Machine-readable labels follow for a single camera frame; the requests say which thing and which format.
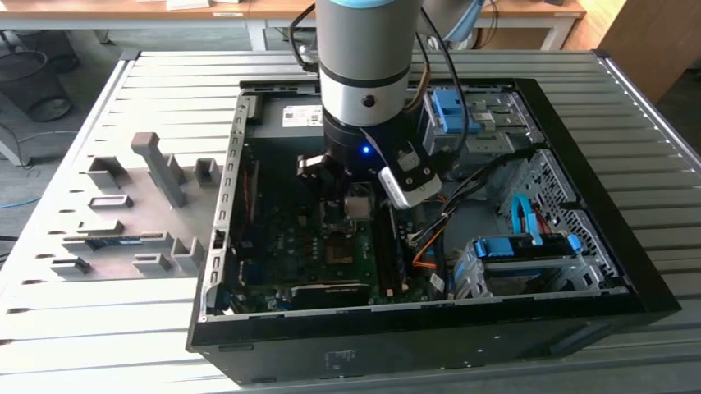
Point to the silver CPU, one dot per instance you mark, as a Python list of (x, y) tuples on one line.
[(358, 207)]

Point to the CPU socket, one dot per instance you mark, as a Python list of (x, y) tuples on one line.
[(340, 251)]

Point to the grey power supply unit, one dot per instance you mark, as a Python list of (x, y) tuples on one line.
[(274, 127)]

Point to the empty blue disk carrier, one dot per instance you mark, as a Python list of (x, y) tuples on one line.
[(447, 111)]

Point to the tall metal drive cage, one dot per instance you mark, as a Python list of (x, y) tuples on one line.
[(493, 152)]

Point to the green motherboard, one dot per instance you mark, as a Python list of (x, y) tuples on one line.
[(285, 250)]

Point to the black RAM slot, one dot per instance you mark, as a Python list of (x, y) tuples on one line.
[(400, 254), (385, 258)]

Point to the black graphics card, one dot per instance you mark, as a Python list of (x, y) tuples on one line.
[(329, 296)]

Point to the blue carrier with disk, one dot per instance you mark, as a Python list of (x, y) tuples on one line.
[(499, 248)]

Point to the grey parts rack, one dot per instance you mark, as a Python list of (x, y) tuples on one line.
[(147, 213)]

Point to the white box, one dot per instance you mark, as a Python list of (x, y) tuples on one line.
[(186, 4)]

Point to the blue green RAM stick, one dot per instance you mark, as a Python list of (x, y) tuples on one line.
[(118, 242)]

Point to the low metal disk bay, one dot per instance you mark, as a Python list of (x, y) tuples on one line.
[(548, 273)]

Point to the wooden top desk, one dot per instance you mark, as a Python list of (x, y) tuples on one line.
[(137, 10)]

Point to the black PC case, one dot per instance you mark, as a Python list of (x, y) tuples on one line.
[(384, 353)]

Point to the black wheeled bin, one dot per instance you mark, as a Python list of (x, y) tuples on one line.
[(33, 86)]

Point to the wooden cabinet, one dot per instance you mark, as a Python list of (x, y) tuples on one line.
[(647, 41)]

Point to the small wrist camera box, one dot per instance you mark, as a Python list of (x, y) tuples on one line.
[(309, 166)]

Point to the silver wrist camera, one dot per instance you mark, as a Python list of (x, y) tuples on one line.
[(410, 189)]

